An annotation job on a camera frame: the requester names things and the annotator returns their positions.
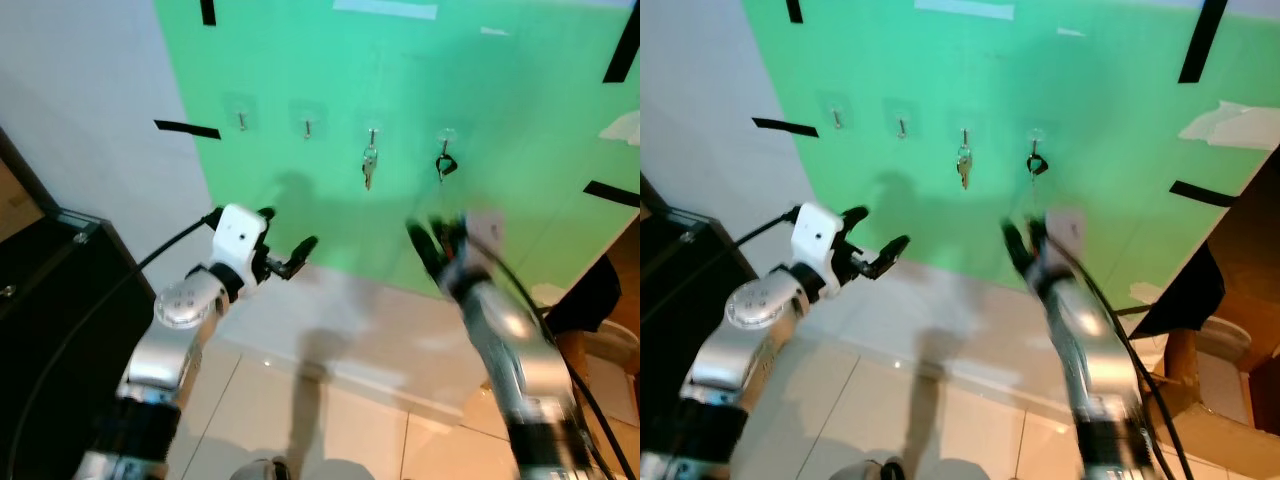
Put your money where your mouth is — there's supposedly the black cloth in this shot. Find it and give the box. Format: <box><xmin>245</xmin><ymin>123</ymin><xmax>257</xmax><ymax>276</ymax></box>
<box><xmin>545</xmin><ymin>255</ymin><xmax>626</xmax><ymax>336</ymax></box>
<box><xmin>1130</xmin><ymin>240</ymin><xmax>1227</xmax><ymax>341</ymax></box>

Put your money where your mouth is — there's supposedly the brown wooden furniture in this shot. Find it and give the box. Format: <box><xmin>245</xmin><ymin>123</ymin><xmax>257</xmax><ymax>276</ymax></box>
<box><xmin>1130</xmin><ymin>145</ymin><xmax>1280</xmax><ymax>480</ymax></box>
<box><xmin>555</xmin><ymin>215</ymin><xmax>641</xmax><ymax>480</ymax></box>

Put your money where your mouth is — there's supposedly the white round container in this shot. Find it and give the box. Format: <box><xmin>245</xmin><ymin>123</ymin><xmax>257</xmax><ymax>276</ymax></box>
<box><xmin>585</xmin><ymin>320</ymin><xmax>641</xmax><ymax>376</ymax></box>
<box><xmin>1195</xmin><ymin>318</ymin><xmax>1257</xmax><ymax>367</ymax></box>

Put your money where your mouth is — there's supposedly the black cabinet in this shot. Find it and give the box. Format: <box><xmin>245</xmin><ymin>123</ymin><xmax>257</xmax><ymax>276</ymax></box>
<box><xmin>0</xmin><ymin>125</ymin><xmax>157</xmax><ymax>480</ymax></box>
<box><xmin>640</xmin><ymin>170</ymin><xmax>773</xmax><ymax>480</ymax></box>

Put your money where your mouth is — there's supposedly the grey robot foot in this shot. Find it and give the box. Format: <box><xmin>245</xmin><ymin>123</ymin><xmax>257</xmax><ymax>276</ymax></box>
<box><xmin>828</xmin><ymin>457</ymin><xmax>906</xmax><ymax>480</ymax></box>
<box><xmin>232</xmin><ymin>456</ymin><xmax>291</xmax><ymax>480</ymax></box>

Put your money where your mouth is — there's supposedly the long white tape strip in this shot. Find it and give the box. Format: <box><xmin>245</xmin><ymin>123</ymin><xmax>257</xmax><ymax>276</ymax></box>
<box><xmin>332</xmin><ymin>0</ymin><xmax>439</xmax><ymax>21</ymax></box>
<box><xmin>917</xmin><ymin>0</ymin><xmax>1016</xmax><ymax>21</ymax></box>

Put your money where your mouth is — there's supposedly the brown cardboard sign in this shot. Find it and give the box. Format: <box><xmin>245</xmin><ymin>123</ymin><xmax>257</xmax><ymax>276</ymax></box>
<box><xmin>0</xmin><ymin>160</ymin><xmax>46</xmax><ymax>243</ymax></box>

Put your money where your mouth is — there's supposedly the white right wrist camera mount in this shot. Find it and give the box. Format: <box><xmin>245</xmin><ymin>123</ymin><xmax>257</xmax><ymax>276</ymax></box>
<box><xmin>462</xmin><ymin>208</ymin><xmax>506</xmax><ymax>266</ymax></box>
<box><xmin>1043</xmin><ymin>206</ymin><xmax>1089</xmax><ymax>263</ymax></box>

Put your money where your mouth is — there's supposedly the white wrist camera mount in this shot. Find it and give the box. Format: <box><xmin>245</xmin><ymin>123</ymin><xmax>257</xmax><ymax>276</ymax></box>
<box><xmin>462</xmin><ymin>208</ymin><xmax>506</xmax><ymax>266</ymax></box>
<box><xmin>791</xmin><ymin>202</ymin><xmax>847</xmax><ymax>292</ymax></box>
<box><xmin>213</xmin><ymin>204</ymin><xmax>269</xmax><ymax>287</ymax></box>
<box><xmin>1043</xmin><ymin>206</ymin><xmax>1089</xmax><ymax>263</ymax></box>

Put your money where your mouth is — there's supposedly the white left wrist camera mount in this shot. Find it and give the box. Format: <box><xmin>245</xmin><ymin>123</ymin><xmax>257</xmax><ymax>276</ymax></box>
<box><xmin>791</xmin><ymin>202</ymin><xmax>847</xmax><ymax>292</ymax></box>
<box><xmin>213</xmin><ymin>204</ymin><xmax>269</xmax><ymax>287</ymax></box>

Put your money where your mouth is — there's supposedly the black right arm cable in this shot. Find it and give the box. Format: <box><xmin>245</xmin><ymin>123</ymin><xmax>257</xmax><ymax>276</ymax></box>
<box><xmin>1070</xmin><ymin>240</ymin><xmax>1196</xmax><ymax>480</ymax></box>
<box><xmin>485</xmin><ymin>240</ymin><xmax>641</xmax><ymax>480</ymax></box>

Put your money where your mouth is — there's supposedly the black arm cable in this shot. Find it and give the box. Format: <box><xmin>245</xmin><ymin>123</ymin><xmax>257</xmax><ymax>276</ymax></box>
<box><xmin>640</xmin><ymin>208</ymin><xmax>801</xmax><ymax>331</ymax></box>
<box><xmin>1070</xmin><ymin>240</ymin><xmax>1196</xmax><ymax>480</ymax></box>
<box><xmin>485</xmin><ymin>240</ymin><xmax>641</xmax><ymax>480</ymax></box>
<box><xmin>5</xmin><ymin>208</ymin><xmax>223</xmax><ymax>480</ymax></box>

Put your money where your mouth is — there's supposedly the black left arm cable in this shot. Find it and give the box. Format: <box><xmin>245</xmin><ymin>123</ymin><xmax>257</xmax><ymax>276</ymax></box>
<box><xmin>5</xmin><ymin>208</ymin><xmax>223</xmax><ymax>480</ymax></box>
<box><xmin>640</xmin><ymin>208</ymin><xmax>801</xmax><ymax>331</ymax></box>

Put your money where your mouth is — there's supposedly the green wall sheet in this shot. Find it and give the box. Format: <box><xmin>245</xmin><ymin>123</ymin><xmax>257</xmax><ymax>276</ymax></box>
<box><xmin>153</xmin><ymin>0</ymin><xmax>641</xmax><ymax>304</ymax></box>
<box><xmin>740</xmin><ymin>0</ymin><xmax>1280</xmax><ymax>313</ymax></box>

